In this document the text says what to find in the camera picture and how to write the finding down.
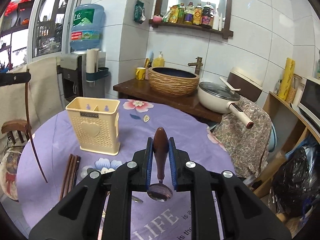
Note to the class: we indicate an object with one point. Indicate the dark wooden chair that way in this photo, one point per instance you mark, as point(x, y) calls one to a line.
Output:
point(21, 127)

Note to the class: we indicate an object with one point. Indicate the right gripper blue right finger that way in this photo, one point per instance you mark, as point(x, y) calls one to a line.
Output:
point(173, 162)

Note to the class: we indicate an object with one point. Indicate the beige hanging cloth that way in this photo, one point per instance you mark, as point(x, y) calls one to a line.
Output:
point(43, 94)

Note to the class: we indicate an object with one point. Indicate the wooden handled metal spoon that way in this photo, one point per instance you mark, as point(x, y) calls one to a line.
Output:
point(158, 191)

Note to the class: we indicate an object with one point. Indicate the cream plastic utensil holder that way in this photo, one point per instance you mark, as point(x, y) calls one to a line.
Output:
point(96, 124)

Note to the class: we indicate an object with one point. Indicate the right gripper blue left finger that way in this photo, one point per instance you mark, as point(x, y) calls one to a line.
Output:
point(149, 157)

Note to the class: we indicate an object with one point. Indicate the wooden wall shelf frame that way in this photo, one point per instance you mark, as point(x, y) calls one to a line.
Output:
point(213, 16)

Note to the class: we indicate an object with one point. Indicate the yellow mug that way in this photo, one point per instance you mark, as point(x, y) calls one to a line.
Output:
point(140, 73)

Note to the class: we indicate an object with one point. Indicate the yellow roll of bags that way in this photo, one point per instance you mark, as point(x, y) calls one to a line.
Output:
point(287, 78)

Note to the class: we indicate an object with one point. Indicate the cream pan with lid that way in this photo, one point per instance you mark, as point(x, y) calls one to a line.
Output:
point(222, 99)

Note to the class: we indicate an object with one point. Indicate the floral cloth covered chair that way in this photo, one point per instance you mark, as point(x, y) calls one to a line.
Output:
point(247, 148)

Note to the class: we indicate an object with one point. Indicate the woven brown basin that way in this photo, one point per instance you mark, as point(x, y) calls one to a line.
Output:
point(172, 82)

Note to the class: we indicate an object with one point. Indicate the brown cream rice cooker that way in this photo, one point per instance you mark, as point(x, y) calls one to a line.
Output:
point(250, 87)

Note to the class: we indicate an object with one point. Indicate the bronze faucet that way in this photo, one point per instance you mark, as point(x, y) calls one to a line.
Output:
point(198, 64)

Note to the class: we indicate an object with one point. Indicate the yellow soap dispenser bottle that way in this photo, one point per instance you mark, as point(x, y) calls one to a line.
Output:
point(158, 61)

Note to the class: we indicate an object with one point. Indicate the paper cup tube holder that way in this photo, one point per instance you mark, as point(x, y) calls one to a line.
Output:
point(94, 72)

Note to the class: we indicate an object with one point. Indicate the black silver water dispenser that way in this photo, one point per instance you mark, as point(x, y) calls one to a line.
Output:
point(73, 69)

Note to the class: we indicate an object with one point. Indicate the cat print cushion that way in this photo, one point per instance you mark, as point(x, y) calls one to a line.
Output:
point(9, 165)

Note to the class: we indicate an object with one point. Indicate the white microwave oven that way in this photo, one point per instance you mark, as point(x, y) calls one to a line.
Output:
point(310, 100)

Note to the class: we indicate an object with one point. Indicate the wooden storage shelf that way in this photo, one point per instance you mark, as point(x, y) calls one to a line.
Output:
point(291, 129)

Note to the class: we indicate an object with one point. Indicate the window with metal frame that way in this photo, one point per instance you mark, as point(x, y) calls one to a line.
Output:
point(35, 29)

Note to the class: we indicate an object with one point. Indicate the purple floral tablecloth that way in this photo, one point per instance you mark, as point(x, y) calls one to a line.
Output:
point(100, 203)

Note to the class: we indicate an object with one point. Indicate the black plastic bag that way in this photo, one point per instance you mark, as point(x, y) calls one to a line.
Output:
point(296, 183)

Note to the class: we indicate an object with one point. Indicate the blue water jug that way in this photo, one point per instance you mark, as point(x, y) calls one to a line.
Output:
point(86, 28)

